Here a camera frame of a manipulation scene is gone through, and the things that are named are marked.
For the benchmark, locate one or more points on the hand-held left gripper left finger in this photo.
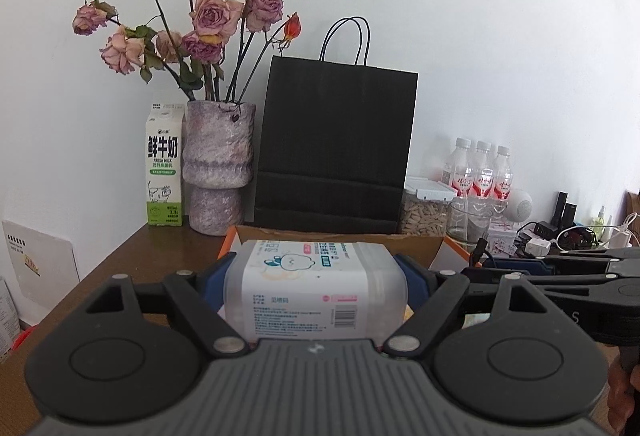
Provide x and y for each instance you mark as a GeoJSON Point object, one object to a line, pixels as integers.
{"type": "Point", "coordinates": [210, 278]}

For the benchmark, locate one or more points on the orange pumpkin print cardboard box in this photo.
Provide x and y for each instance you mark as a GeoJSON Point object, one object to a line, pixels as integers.
{"type": "Point", "coordinates": [400, 241]}

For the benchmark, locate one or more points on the white and green milk carton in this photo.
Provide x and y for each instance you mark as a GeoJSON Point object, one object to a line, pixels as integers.
{"type": "Point", "coordinates": [164, 156]}

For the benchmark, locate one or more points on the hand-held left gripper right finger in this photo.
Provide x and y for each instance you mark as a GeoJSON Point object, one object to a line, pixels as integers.
{"type": "Point", "coordinates": [417, 277]}

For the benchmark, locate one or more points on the white charger plug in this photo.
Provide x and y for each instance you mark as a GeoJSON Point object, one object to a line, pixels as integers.
{"type": "Point", "coordinates": [540, 246]}

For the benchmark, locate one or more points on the purple textured vase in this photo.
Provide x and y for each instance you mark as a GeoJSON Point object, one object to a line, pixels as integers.
{"type": "Point", "coordinates": [215, 156]}

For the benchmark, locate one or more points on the white round speaker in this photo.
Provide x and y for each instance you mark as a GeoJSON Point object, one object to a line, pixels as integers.
{"type": "Point", "coordinates": [520, 206]}

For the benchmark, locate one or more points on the person's right hand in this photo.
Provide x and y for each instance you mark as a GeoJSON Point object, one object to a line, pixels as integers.
{"type": "Point", "coordinates": [625, 391]}

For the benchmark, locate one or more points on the white card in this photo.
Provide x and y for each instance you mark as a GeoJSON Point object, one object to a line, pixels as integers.
{"type": "Point", "coordinates": [40, 261]}

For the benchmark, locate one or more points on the black paper bag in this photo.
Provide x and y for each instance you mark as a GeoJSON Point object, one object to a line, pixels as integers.
{"type": "Point", "coordinates": [335, 141]}

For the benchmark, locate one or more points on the clear container of sunflower seeds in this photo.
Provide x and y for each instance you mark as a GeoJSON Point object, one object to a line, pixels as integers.
{"type": "Point", "coordinates": [422, 216]}

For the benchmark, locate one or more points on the bunch of dried pink roses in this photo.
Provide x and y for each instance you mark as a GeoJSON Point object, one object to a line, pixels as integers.
{"type": "Point", "coordinates": [212, 14]}

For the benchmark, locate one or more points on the white printed tin box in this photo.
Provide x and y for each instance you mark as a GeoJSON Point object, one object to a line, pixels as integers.
{"type": "Point", "coordinates": [502, 236]}

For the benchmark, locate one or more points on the red label water bottle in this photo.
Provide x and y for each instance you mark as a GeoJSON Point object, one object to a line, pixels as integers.
{"type": "Point", "coordinates": [457, 171]}
{"type": "Point", "coordinates": [502, 176]}
{"type": "Point", "coordinates": [482, 174]}

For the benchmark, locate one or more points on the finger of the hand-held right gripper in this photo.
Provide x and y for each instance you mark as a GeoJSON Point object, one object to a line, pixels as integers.
{"type": "Point", "coordinates": [620, 261]}
{"type": "Point", "coordinates": [520, 266]}

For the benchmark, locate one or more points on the clear glass cup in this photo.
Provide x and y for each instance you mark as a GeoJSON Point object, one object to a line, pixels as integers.
{"type": "Point", "coordinates": [467, 226]}

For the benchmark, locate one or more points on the black rectangular device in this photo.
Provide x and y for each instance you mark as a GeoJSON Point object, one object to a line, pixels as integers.
{"type": "Point", "coordinates": [562, 211]}

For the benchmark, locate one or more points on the black power adapter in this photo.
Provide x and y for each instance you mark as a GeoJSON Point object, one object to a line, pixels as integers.
{"type": "Point", "coordinates": [481, 251]}

